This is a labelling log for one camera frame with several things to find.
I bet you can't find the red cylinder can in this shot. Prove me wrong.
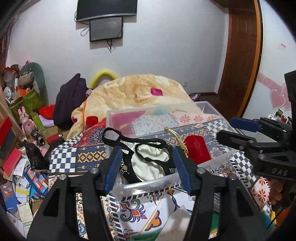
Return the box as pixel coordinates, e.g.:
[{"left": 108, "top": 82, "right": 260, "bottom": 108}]
[{"left": 46, "top": 133, "right": 64, "bottom": 145}]

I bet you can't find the patterned patchwork table cover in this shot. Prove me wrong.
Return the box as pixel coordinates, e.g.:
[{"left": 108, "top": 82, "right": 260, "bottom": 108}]
[{"left": 49, "top": 102, "right": 270, "bottom": 240}]

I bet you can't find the brown wooden door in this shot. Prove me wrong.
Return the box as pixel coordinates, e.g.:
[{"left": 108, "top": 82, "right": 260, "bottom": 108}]
[{"left": 216, "top": 1, "right": 263, "bottom": 120}]

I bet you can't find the white suitcase with stickers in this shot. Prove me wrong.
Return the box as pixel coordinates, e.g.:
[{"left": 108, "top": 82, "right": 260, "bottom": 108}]
[{"left": 267, "top": 109, "right": 292, "bottom": 125}]

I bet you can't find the small wall monitor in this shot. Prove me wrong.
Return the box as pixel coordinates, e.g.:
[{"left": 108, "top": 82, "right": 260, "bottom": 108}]
[{"left": 89, "top": 17, "right": 123, "bottom": 42}]

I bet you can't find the grey green dinosaur plush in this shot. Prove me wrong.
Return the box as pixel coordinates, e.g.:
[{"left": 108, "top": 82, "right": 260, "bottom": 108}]
[{"left": 18, "top": 62, "right": 46, "bottom": 94}]

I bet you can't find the red pouch with gold chain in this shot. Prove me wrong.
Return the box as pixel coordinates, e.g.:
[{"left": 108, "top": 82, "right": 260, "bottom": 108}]
[{"left": 164, "top": 127, "right": 211, "bottom": 165}]

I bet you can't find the green cardboard box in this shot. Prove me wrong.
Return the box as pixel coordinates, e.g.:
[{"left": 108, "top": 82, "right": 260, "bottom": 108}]
[{"left": 9, "top": 89, "right": 44, "bottom": 117}]

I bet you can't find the black and white undergarment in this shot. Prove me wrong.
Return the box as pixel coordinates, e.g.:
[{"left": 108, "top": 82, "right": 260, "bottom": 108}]
[{"left": 101, "top": 127, "right": 176, "bottom": 184}]

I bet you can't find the clear plastic storage box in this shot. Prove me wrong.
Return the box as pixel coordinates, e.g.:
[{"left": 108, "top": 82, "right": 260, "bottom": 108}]
[{"left": 102, "top": 101, "right": 234, "bottom": 199}]

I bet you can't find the yellow curved pillow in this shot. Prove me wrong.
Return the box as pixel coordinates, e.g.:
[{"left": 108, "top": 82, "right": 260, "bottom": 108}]
[{"left": 89, "top": 69, "right": 118, "bottom": 89}]

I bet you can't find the dark purple jacket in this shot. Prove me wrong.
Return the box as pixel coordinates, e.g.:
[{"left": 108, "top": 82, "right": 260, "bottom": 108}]
[{"left": 53, "top": 73, "right": 88, "bottom": 130}]

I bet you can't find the pink rabbit toy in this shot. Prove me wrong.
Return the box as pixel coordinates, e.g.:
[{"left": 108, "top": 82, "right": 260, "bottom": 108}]
[{"left": 18, "top": 106, "right": 37, "bottom": 140}]

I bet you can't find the large wall television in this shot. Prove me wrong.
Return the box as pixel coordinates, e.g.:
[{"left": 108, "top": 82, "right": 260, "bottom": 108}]
[{"left": 76, "top": 0, "right": 137, "bottom": 22}]

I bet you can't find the peach plush blanket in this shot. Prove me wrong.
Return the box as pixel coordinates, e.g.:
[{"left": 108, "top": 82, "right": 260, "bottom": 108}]
[{"left": 66, "top": 74, "right": 192, "bottom": 140}]

